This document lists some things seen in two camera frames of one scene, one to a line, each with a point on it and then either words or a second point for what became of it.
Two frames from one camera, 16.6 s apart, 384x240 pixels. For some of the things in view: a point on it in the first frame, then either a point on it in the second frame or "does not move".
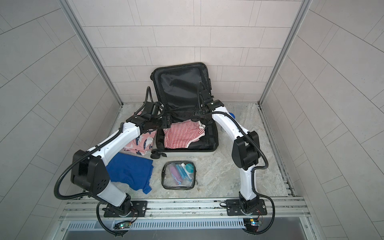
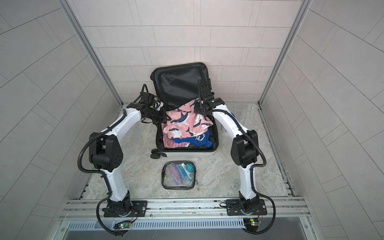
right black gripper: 197,110 does not move
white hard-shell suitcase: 185,129 does not move
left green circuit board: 124,225 does not move
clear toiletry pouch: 178,175 does not move
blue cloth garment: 136,171 → 199,140
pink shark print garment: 142,144 → 184,122
